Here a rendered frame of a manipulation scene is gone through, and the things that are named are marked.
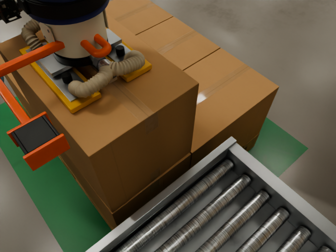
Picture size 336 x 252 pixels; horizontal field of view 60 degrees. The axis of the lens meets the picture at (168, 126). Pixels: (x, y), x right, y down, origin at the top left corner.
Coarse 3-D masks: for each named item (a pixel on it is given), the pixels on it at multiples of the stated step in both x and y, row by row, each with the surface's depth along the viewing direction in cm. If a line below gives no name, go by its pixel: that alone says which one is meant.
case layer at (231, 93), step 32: (128, 0) 191; (160, 32) 170; (192, 32) 170; (0, 64) 154; (192, 64) 155; (224, 64) 154; (224, 96) 140; (256, 96) 140; (224, 128) 129; (256, 128) 166; (64, 160) 156; (192, 160) 127
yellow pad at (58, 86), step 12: (24, 48) 96; (36, 60) 91; (36, 72) 91; (48, 72) 88; (72, 72) 88; (48, 84) 86; (60, 84) 85; (60, 96) 83; (72, 96) 82; (96, 96) 84; (72, 108) 80
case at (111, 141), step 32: (128, 32) 105; (160, 64) 95; (32, 96) 98; (128, 96) 86; (160, 96) 86; (192, 96) 92; (64, 128) 80; (96, 128) 79; (128, 128) 79; (160, 128) 91; (192, 128) 108; (96, 160) 77; (128, 160) 90; (160, 160) 106; (96, 192) 109; (128, 192) 104
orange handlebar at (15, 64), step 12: (96, 36) 80; (48, 48) 77; (60, 48) 80; (84, 48) 79; (108, 48) 78; (12, 60) 74; (24, 60) 75; (0, 72) 72; (0, 84) 69; (12, 96) 67; (12, 108) 64; (24, 120) 62
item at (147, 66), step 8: (112, 48) 95; (120, 48) 91; (128, 48) 96; (104, 56) 93; (112, 56) 93; (120, 56) 93; (144, 64) 91; (136, 72) 89; (144, 72) 92; (128, 80) 89
